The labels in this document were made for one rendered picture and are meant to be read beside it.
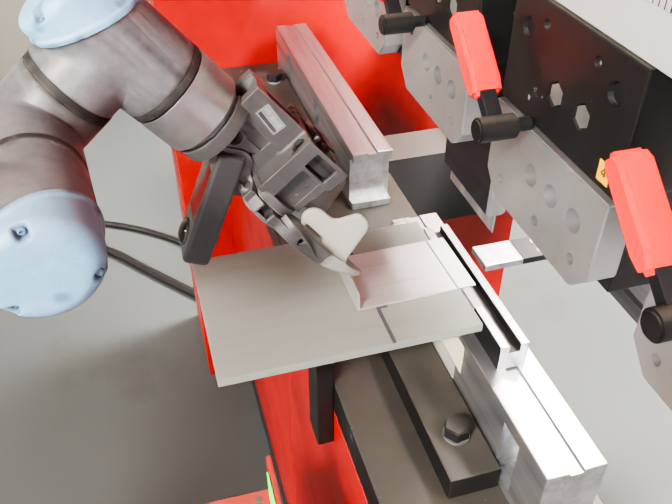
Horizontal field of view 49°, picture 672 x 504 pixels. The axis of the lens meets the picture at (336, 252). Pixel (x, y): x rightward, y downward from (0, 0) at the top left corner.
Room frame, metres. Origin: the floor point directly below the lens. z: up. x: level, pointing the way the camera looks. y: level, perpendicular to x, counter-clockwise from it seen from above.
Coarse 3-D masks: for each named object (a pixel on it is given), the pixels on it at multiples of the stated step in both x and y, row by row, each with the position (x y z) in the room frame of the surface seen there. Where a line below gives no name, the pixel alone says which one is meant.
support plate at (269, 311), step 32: (416, 224) 0.69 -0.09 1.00; (224, 256) 0.63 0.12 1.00; (256, 256) 0.63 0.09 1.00; (288, 256) 0.63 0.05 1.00; (224, 288) 0.58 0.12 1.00; (256, 288) 0.58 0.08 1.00; (288, 288) 0.58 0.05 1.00; (320, 288) 0.58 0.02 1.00; (224, 320) 0.53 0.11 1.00; (256, 320) 0.53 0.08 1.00; (288, 320) 0.53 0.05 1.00; (320, 320) 0.53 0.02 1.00; (352, 320) 0.53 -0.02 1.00; (416, 320) 0.53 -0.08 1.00; (448, 320) 0.53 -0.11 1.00; (480, 320) 0.53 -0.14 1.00; (224, 352) 0.49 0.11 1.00; (256, 352) 0.49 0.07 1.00; (288, 352) 0.49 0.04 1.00; (320, 352) 0.49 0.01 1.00; (352, 352) 0.49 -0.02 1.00; (224, 384) 0.45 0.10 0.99
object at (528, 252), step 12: (516, 240) 0.65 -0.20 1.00; (528, 240) 0.65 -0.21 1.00; (480, 252) 0.63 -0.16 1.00; (492, 252) 0.63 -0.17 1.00; (504, 252) 0.63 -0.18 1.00; (516, 252) 0.63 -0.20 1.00; (528, 252) 0.63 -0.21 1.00; (540, 252) 0.63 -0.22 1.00; (480, 264) 0.62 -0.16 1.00; (492, 264) 0.61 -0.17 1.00; (504, 264) 0.61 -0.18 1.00; (516, 264) 0.62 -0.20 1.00
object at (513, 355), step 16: (448, 240) 0.67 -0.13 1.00; (464, 256) 0.63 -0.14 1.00; (480, 272) 0.60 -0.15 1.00; (480, 288) 0.58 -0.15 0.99; (496, 304) 0.55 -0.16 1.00; (496, 320) 0.54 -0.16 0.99; (512, 320) 0.53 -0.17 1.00; (480, 336) 0.53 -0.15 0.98; (496, 336) 0.51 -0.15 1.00; (512, 336) 0.51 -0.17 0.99; (496, 352) 0.50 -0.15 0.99; (512, 352) 0.49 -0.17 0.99; (496, 368) 0.49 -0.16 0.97
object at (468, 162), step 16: (448, 144) 0.65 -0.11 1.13; (464, 144) 0.62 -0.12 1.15; (448, 160) 0.65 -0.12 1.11; (464, 160) 0.62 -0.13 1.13; (480, 160) 0.59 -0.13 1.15; (464, 176) 0.61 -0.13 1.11; (480, 176) 0.58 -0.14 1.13; (464, 192) 0.63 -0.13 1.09; (480, 192) 0.58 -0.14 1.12; (480, 208) 0.59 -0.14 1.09; (496, 208) 0.57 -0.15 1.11
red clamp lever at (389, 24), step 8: (384, 0) 0.66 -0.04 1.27; (392, 0) 0.66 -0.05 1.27; (392, 8) 0.65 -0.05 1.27; (400, 8) 0.65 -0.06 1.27; (384, 16) 0.64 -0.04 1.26; (392, 16) 0.64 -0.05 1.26; (400, 16) 0.64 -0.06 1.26; (408, 16) 0.64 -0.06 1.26; (416, 16) 0.65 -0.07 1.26; (424, 16) 0.65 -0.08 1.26; (384, 24) 0.63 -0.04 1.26; (392, 24) 0.64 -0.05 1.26; (400, 24) 0.64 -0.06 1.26; (408, 24) 0.64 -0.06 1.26; (416, 24) 0.65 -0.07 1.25; (424, 24) 0.65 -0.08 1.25; (384, 32) 0.64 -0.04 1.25; (392, 32) 0.64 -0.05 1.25; (400, 32) 0.64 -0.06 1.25; (408, 32) 0.64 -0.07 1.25
